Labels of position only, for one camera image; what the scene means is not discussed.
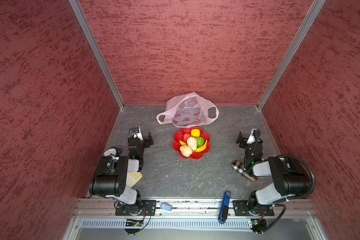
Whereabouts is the red flower-shaped plastic plate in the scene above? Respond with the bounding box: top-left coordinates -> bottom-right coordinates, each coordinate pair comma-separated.
173,127 -> 211,160

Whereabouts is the red fake apple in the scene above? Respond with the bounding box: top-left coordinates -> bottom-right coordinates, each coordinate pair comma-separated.
183,133 -> 192,143

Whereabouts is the beige fake bread piece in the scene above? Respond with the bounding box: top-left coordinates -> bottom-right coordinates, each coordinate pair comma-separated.
180,145 -> 194,158

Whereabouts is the green fake fruit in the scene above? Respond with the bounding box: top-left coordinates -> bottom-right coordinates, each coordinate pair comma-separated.
196,137 -> 205,148

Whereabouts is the yellow fake banana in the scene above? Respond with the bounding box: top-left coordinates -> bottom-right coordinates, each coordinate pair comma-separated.
179,141 -> 208,153

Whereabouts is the yellow fake lemon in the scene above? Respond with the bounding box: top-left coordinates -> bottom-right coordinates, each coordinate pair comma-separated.
191,129 -> 201,138

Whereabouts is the pink plastic bag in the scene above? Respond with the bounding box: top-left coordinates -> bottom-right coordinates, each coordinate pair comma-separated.
156,92 -> 220,128

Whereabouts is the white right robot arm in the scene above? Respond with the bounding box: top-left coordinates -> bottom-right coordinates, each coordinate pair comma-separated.
231,129 -> 316,216

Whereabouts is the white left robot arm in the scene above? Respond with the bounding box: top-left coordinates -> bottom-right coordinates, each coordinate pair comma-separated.
89,127 -> 154,216

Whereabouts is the plaid glasses case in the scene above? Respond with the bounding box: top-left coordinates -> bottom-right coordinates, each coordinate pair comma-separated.
231,160 -> 258,182

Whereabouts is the green alarm clock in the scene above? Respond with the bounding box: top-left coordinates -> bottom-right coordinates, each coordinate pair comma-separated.
103,145 -> 123,158

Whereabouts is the yellow calculator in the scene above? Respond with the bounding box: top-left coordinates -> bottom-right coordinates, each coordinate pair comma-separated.
126,172 -> 143,188

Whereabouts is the small light blue object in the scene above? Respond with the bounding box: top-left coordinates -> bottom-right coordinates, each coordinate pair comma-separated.
160,203 -> 173,212

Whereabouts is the blue black handheld device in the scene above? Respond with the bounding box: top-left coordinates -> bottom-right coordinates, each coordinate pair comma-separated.
218,191 -> 231,224

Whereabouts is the left back corner aluminium profile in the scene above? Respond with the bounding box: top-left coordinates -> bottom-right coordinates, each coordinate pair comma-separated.
69,0 -> 125,111

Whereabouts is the corner aluminium profile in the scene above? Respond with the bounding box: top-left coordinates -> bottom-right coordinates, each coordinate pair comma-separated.
69,0 -> 125,111
257,0 -> 326,111

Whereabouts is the right back corner aluminium profile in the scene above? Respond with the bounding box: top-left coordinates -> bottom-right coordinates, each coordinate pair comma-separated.
257,0 -> 326,111

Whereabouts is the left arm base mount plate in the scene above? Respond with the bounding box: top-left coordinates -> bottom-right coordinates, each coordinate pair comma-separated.
115,200 -> 157,217

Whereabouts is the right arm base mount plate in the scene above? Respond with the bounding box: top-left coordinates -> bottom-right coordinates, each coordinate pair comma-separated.
233,200 -> 275,217

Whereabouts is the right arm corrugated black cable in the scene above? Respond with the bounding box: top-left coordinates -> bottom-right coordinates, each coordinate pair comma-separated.
245,128 -> 316,235

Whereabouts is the front aluminium rail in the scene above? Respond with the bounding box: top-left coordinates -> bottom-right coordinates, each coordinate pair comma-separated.
73,197 -> 317,220

